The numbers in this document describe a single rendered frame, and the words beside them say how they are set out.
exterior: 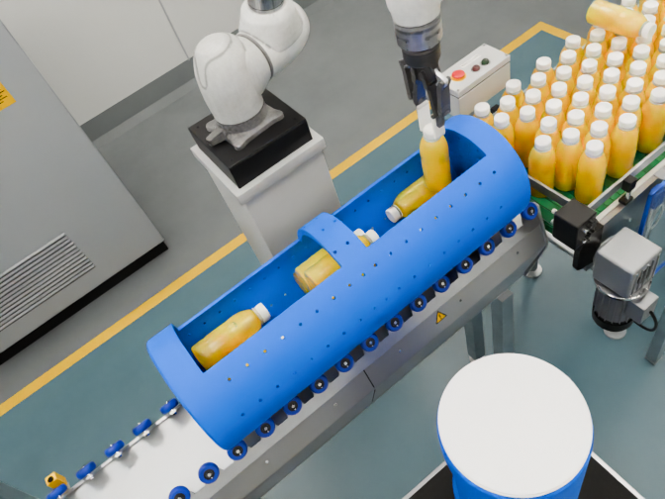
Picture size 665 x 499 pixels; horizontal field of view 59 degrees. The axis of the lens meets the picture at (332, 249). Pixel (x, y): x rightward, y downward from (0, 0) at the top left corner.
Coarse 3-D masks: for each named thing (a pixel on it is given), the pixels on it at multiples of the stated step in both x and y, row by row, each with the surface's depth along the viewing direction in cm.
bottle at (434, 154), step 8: (424, 136) 133; (424, 144) 133; (432, 144) 132; (440, 144) 132; (424, 152) 134; (432, 152) 133; (440, 152) 133; (448, 152) 136; (424, 160) 137; (432, 160) 135; (440, 160) 135; (448, 160) 137; (424, 168) 139; (432, 168) 137; (440, 168) 137; (448, 168) 139; (424, 176) 143; (432, 176) 139; (440, 176) 139; (448, 176) 141; (432, 184) 141; (440, 184) 141
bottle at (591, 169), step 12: (588, 156) 141; (600, 156) 141; (588, 168) 142; (600, 168) 142; (576, 180) 149; (588, 180) 145; (600, 180) 145; (576, 192) 152; (588, 192) 148; (600, 192) 149
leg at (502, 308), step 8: (504, 296) 173; (512, 296) 174; (496, 304) 176; (504, 304) 173; (512, 304) 177; (496, 312) 180; (504, 312) 177; (512, 312) 180; (496, 320) 183; (504, 320) 180; (512, 320) 184; (496, 328) 188; (504, 328) 184; (512, 328) 188; (496, 336) 192; (504, 336) 188; (512, 336) 192; (496, 344) 196; (504, 344) 192; (512, 344) 196; (496, 352) 202; (504, 352) 196; (512, 352) 201
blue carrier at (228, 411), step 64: (448, 128) 134; (384, 192) 147; (448, 192) 125; (512, 192) 130; (384, 256) 121; (448, 256) 128; (192, 320) 131; (320, 320) 117; (384, 320) 127; (192, 384) 111; (256, 384) 114
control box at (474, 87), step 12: (480, 48) 169; (492, 48) 168; (468, 60) 167; (480, 60) 166; (492, 60) 164; (504, 60) 164; (444, 72) 166; (468, 72) 164; (480, 72) 163; (492, 72) 164; (504, 72) 167; (456, 84) 162; (468, 84) 161; (480, 84) 164; (492, 84) 167; (504, 84) 170; (456, 96) 161; (468, 96) 163; (480, 96) 167; (492, 96) 170; (456, 108) 165; (468, 108) 166
